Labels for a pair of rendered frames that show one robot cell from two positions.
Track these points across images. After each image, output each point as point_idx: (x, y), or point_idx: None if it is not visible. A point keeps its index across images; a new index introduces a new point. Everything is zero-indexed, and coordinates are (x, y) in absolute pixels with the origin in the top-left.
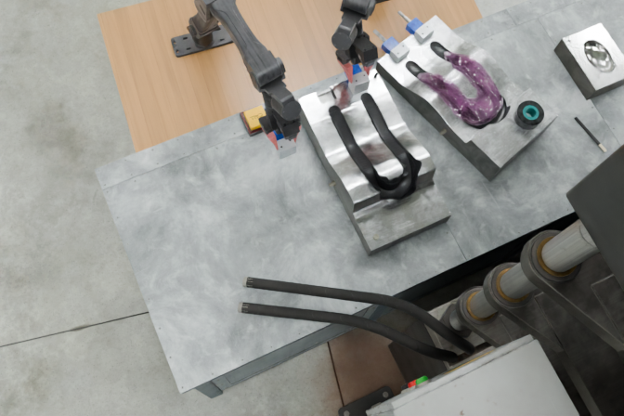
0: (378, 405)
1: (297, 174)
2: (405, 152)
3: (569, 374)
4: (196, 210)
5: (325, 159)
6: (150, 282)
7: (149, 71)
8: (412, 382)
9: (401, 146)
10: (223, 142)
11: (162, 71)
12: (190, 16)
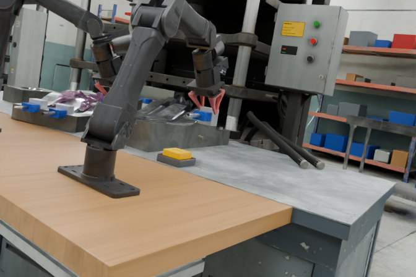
0: (321, 73)
1: (202, 154)
2: (162, 105)
3: (259, 49)
4: (290, 180)
5: (188, 130)
6: (369, 192)
7: (182, 208)
8: (313, 39)
9: (156, 107)
10: (215, 173)
11: (173, 201)
12: (56, 190)
